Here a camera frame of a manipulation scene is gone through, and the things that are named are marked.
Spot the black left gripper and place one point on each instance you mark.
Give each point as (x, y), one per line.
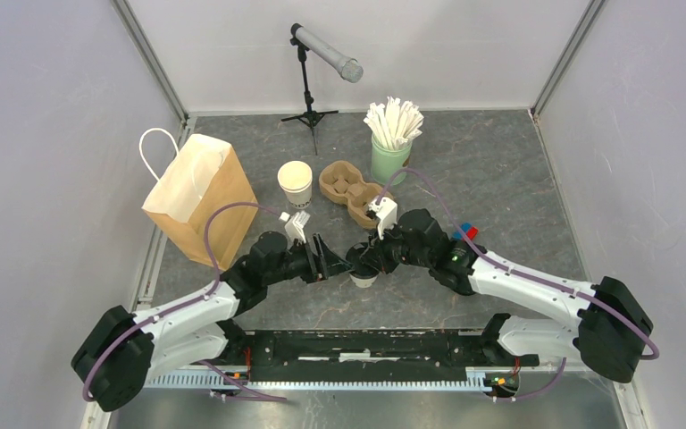
(316, 264)

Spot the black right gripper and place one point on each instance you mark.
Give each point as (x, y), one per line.
(377, 256)

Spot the black plastic cup lid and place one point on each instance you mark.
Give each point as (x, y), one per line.
(359, 269)

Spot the white paper cup printed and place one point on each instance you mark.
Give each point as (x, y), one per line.
(295, 179)

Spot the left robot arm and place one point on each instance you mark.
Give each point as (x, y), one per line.
(125, 350)

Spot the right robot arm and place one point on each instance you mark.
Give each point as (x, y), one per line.
(600, 324)

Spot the brown pulp cup carrier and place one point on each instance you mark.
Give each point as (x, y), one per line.
(343, 184)

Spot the blue toy brick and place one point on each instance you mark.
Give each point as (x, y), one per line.
(464, 228)

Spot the red toy brick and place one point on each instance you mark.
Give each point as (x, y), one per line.
(472, 233)

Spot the black microphone stand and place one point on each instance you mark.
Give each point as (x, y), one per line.
(310, 118)

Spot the grey microphone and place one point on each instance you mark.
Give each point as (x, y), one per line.
(348, 68)

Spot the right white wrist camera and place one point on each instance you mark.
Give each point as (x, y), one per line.
(385, 213)

